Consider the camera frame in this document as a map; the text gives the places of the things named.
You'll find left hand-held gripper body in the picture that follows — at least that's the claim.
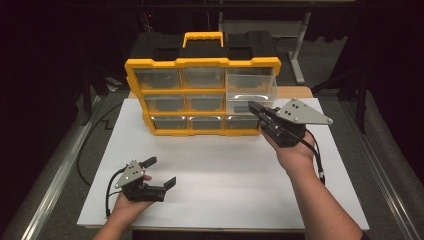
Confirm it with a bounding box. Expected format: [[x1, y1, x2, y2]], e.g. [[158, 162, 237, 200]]
[[114, 159, 166, 203]]

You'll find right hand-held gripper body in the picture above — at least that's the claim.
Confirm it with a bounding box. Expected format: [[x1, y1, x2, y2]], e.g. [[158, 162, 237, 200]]
[[259, 97, 334, 148]]

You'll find large clear plastic drawer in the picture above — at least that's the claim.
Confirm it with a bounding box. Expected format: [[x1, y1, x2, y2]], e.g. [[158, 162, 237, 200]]
[[225, 67, 279, 117]]

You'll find yellow black organizer case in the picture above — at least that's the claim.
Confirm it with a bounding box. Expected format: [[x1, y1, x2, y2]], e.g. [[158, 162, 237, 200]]
[[124, 30, 282, 137]]

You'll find person's left hand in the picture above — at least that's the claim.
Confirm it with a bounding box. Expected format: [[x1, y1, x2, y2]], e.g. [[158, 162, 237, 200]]
[[111, 175, 154, 219]]

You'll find person's right hand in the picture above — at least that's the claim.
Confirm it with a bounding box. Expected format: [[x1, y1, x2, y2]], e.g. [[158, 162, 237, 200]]
[[261, 129, 318, 175]]

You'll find white board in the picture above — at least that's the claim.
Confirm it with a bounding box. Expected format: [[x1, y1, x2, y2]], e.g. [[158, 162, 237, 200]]
[[77, 97, 370, 233]]

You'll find group of small clear drawers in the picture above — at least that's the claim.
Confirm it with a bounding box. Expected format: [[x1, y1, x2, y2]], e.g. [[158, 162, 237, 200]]
[[133, 66, 261, 131]]

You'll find grey metal stand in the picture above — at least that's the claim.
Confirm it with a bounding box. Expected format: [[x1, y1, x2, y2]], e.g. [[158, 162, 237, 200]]
[[218, 11, 313, 86]]

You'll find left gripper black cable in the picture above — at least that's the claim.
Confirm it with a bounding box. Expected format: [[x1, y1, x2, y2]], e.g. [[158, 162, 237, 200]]
[[104, 166, 128, 218]]

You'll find black cable on floor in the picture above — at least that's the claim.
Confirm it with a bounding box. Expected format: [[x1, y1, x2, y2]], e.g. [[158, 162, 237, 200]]
[[77, 101, 124, 188]]

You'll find aluminium rail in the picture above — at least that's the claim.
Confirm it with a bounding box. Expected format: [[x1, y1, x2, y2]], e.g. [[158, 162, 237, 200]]
[[341, 99, 424, 240], [6, 94, 103, 240]]

